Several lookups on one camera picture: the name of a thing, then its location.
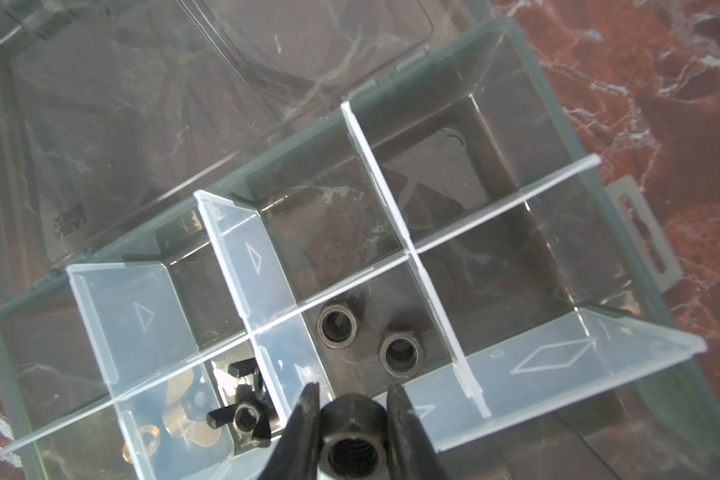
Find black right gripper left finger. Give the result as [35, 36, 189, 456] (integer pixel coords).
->
[258, 383, 321, 480]

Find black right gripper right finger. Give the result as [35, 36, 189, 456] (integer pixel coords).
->
[386, 384, 449, 480]

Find black hex nut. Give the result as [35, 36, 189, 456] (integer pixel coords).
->
[379, 330, 425, 379]
[318, 393, 388, 479]
[316, 301, 360, 349]

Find grey compartment organizer box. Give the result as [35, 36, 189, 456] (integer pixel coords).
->
[0, 1, 720, 479]

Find brass wing nut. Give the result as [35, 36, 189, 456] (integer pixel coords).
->
[129, 367, 229, 475]

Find black wing nut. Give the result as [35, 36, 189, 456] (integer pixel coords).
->
[206, 358, 272, 448]

